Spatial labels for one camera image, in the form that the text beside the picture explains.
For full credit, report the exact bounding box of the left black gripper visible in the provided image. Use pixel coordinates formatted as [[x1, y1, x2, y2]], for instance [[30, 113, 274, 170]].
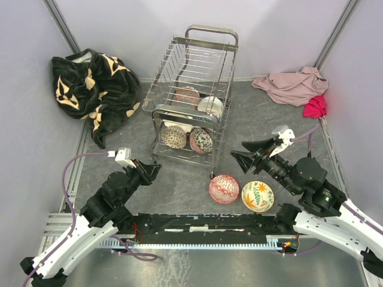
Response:
[[117, 157, 162, 206]]

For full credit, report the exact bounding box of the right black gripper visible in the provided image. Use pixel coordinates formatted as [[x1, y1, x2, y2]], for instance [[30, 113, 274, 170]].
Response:
[[228, 136, 299, 194]]

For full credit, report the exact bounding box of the brown cross patterned bowl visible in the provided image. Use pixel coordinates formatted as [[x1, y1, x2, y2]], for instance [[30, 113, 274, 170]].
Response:
[[160, 126, 187, 149]]

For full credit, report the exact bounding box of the red diamond patterned bowl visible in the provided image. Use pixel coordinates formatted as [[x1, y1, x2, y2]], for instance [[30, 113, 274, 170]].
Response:
[[208, 174, 240, 204]]

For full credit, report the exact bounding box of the blue triangle patterned bowl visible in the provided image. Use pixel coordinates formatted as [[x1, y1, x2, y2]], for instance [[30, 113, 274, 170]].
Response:
[[193, 117, 221, 125]]

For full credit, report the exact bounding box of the black leaf patterned bowl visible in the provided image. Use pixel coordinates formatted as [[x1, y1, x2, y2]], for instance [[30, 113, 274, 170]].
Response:
[[189, 127, 213, 154]]

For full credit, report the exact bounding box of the white scalloped bowl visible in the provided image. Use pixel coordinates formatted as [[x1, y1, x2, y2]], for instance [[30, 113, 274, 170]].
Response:
[[163, 120, 193, 133]]

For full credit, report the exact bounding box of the plain white bowl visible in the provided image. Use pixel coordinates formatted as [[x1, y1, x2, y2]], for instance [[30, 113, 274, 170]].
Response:
[[197, 96, 224, 120]]

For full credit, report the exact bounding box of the stainless steel dish rack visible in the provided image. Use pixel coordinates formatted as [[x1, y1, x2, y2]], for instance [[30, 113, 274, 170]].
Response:
[[142, 25, 239, 178]]

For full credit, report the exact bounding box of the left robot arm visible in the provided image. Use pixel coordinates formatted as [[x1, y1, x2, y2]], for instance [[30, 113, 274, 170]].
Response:
[[20, 160, 162, 286]]

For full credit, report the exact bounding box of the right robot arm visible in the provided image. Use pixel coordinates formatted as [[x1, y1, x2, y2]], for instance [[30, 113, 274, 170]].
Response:
[[230, 138, 382, 277]]

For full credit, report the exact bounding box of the yellow floral bowl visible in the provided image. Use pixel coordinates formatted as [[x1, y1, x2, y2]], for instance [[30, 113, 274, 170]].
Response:
[[241, 181, 275, 213]]

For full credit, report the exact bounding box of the magenta cloth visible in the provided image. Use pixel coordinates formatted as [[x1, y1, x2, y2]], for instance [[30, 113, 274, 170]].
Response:
[[302, 94, 327, 119]]

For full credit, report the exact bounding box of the dusty pink cloth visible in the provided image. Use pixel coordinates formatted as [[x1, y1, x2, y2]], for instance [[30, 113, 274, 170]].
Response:
[[251, 66, 329, 107]]

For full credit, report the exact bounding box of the black and cream blanket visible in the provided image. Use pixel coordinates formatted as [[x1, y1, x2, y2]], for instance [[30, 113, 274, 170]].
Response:
[[51, 48, 142, 149]]

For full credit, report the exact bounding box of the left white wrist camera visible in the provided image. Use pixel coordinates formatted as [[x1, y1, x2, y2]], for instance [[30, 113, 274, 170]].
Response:
[[107, 147, 136, 168]]

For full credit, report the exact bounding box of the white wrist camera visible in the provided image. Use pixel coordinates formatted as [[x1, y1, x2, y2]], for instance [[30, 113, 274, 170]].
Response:
[[270, 125, 295, 157], [107, 147, 136, 168]]

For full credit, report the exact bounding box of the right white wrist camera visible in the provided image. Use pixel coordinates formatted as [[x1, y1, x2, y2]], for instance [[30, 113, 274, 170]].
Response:
[[270, 125, 295, 157]]

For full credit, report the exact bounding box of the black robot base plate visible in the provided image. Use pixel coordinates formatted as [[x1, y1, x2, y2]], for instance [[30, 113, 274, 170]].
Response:
[[117, 213, 296, 241]]

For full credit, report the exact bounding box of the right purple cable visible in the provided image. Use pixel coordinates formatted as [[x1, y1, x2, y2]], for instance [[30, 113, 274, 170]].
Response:
[[281, 124, 383, 257]]

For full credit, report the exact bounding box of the purple cable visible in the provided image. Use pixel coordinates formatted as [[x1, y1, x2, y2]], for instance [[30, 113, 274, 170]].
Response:
[[20, 152, 158, 287], [281, 124, 383, 257]]

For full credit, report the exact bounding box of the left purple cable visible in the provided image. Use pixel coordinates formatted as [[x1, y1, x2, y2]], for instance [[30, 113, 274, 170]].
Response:
[[20, 152, 158, 287]]

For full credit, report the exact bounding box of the light blue cable duct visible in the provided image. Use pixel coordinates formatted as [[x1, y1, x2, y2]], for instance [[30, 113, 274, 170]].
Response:
[[97, 234, 299, 249]]

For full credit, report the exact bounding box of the aluminium frame rail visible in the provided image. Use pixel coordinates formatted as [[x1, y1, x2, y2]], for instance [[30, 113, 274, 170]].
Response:
[[28, 194, 383, 287]]

